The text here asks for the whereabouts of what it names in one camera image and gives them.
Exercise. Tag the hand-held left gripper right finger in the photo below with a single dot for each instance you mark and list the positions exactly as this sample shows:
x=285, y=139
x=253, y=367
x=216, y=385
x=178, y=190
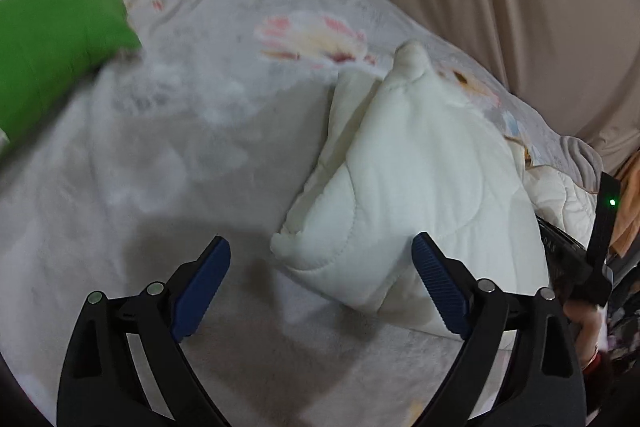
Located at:
x=440, y=292

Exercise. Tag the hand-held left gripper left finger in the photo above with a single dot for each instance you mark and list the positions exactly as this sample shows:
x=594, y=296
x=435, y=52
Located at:
x=200, y=292

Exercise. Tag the cream quilted jacket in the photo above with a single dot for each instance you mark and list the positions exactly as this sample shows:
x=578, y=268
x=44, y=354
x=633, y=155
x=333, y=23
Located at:
x=415, y=167

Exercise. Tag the person's right hand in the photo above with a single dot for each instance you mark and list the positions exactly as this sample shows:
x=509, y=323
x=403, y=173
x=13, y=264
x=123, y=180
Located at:
x=585, y=327

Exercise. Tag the orange hanging garment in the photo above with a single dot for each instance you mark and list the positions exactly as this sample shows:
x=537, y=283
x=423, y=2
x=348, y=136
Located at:
x=627, y=222

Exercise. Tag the grey fleece cloth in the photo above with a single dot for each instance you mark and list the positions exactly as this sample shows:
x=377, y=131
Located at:
x=582, y=157

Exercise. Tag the grey floral bedsheet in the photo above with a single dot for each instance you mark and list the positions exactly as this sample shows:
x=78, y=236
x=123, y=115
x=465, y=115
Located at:
x=150, y=182

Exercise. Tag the printed pale quilt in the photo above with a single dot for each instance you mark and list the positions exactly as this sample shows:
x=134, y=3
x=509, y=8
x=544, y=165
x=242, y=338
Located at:
x=310, y=37

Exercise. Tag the green cloth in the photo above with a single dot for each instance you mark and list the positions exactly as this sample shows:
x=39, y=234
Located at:
x=50, y=42

